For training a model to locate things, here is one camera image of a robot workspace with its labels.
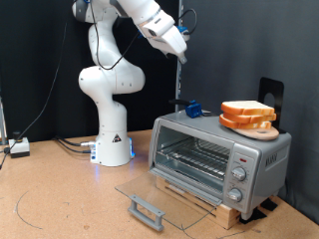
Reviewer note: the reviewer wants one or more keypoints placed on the silver oven knob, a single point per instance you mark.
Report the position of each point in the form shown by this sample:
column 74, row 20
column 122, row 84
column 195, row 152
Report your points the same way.
column 234, row 194
column 239, row 173

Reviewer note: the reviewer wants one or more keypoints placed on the metal frame leg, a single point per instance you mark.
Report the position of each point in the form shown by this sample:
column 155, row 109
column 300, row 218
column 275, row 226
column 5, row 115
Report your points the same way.
column 2, row 122

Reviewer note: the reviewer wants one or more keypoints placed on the round wooden board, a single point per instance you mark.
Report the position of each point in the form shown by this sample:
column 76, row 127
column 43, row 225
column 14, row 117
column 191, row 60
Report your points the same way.
column 262, row 133

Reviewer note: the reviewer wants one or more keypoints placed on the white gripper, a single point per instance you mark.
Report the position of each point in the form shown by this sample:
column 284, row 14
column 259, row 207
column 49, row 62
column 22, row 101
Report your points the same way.
column 172, row 41

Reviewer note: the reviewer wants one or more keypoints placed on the black wedge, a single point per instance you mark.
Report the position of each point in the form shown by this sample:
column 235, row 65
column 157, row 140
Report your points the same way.
column 252, row 215

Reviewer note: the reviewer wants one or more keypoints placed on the black metal bookend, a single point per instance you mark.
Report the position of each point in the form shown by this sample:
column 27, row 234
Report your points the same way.
column 264, row 88

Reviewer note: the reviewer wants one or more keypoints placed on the silver toaster oven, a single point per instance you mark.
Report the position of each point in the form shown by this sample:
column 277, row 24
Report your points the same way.
column 262, row 156

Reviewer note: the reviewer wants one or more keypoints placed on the metal pole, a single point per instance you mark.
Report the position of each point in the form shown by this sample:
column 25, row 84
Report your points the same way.
column 179, row 83

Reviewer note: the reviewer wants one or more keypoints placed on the wrist camera on blue mount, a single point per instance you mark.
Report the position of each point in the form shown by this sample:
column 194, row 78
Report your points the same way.
column 182, row 30

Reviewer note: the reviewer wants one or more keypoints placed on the wooden block under oven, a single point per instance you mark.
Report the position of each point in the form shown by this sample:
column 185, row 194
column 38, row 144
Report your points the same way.
column 229, row 215

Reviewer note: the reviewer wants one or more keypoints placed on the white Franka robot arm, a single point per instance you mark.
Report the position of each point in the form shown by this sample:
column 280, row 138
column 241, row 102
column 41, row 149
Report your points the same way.
column 109, row 132

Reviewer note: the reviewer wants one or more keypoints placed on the black backdrop curtain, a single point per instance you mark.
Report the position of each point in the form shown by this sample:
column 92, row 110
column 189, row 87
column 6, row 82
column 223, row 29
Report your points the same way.
column 33, row 49

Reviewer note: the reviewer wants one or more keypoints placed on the emergency stop button box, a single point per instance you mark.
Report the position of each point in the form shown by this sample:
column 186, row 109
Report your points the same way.
column 19, row 146

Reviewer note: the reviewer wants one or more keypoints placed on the spatula with blue grip block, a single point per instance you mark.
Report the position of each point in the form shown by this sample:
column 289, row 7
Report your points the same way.
column 193, row 109

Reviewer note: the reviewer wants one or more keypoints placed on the grey backdrop curtain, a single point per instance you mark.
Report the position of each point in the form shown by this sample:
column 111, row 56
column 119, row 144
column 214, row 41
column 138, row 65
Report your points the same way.
column 249, row 40

